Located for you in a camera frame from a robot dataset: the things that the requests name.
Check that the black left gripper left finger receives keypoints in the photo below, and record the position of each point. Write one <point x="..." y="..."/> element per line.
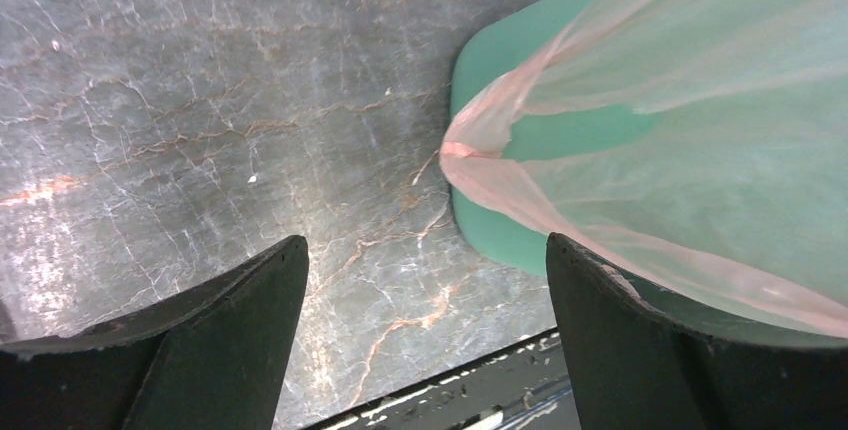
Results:
<point x="211" y="357"/>

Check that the green plastic trash bin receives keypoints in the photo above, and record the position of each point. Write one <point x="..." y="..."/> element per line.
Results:
<point x="583" y="135"/>

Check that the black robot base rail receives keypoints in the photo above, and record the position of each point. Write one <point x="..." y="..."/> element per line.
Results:
<point x="523" y="386"/>

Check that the translucent pink trash bag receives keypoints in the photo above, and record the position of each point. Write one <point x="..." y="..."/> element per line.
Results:
<point x="662" y="116"/>

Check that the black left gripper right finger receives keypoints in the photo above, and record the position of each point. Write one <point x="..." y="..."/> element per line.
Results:
<point x="643" y="357"/>

